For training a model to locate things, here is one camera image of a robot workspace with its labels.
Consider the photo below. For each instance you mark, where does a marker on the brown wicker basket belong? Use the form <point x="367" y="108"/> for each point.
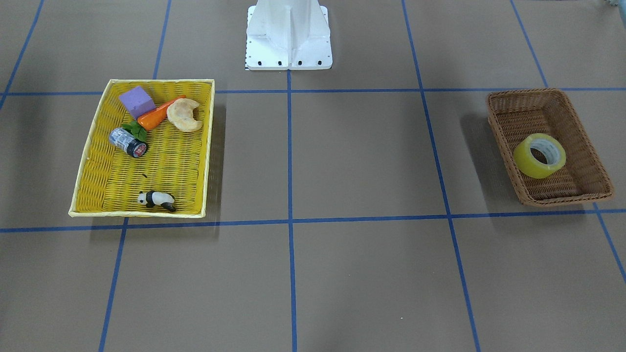
<point x="515" y="114"/>

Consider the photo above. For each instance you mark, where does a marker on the yellow tape roll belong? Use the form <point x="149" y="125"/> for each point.
<point x="539" y="156"/>

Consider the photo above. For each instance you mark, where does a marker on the small black labelled can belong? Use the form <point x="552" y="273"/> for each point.
<point x="125" y="141"/>

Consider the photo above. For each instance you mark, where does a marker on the toy panda figure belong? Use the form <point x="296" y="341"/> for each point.
<point x="153" y="198"/>

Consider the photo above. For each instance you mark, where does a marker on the orange toy carrot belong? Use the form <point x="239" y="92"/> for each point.
<point x="153" y="118"/>

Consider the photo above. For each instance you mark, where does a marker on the yellow woven basket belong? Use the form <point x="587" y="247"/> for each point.
<point x="109" y="180"/>

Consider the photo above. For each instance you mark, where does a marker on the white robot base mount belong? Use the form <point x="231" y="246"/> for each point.
<point x="288" y="35"/>

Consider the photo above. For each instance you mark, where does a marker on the purple foam block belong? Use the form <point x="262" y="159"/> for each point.
<point x="137" y="102"/>

